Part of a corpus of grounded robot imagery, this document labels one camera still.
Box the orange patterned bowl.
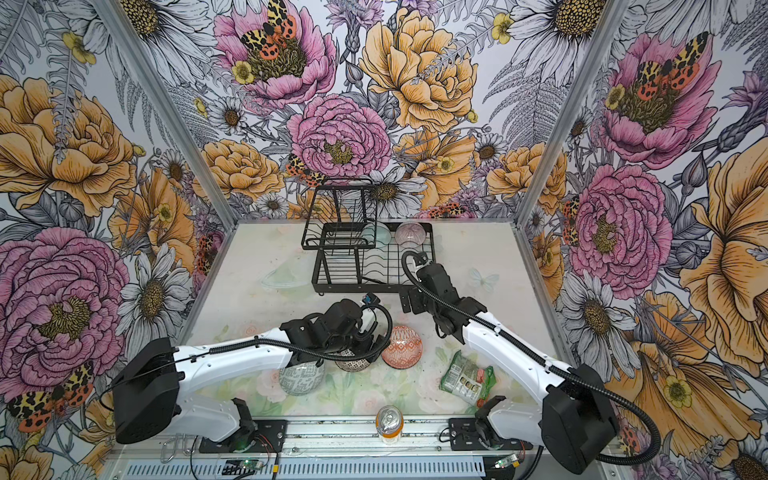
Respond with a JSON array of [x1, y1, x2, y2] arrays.
[[381, 325, 423, 370]]

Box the pink striped bowl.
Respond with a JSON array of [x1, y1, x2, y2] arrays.
[[395, 221, 427, 249]]

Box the mint green bowl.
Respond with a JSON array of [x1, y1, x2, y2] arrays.
[[361, 221, 392, 249]]

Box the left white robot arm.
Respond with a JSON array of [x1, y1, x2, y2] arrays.
[[110, 295, 394, 451]]

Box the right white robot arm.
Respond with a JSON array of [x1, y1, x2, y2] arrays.
[[401, 252, 619, 474]]

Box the brown dotted bowl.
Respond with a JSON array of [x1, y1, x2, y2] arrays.
[[335, 359, 371, 373]]

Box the grey green patterned bowl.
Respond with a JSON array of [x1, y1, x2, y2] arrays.
[[278, 362, 325, 396]]

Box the green snack packet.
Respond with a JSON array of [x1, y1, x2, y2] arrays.
[[439, 351, 496, 408]]

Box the orange lidded jar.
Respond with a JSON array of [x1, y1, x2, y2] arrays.
[[375, 405, 404, 444]]

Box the green circuit board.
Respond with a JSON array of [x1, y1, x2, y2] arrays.
[[221, 459, 267, 479]]

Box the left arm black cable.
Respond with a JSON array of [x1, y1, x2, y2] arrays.
[[206, 301, 394, 364]]

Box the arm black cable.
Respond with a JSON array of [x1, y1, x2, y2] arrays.
[[400, 250, 662, 466], [206, 301, 394, 364]]

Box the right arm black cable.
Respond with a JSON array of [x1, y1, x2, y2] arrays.
[[400, 250, 662, 466]]

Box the black wire dish rack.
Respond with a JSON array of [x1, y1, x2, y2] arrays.
[[301, 179, 435, 295]]

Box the aluminium front rail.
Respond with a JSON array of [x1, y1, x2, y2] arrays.
[[102, 415, 573, 479]]

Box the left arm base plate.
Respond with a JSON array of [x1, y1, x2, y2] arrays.
[[198, 419, 288, 454]]

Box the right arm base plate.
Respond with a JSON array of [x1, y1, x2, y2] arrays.
[[448, 417, 533, 451]]

